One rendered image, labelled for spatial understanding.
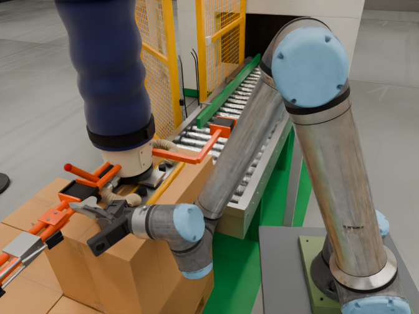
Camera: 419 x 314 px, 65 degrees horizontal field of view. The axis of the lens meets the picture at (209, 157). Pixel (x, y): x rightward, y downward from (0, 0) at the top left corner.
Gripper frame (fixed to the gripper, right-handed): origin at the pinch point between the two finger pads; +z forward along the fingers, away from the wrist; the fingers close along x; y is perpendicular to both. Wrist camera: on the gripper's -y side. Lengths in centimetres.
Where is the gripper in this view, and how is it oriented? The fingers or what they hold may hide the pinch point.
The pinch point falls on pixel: (78, 225)
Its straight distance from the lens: 102.7
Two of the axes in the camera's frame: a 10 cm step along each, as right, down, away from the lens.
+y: 3.2, -5.2, 7.9
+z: -9.1, 0.7, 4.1
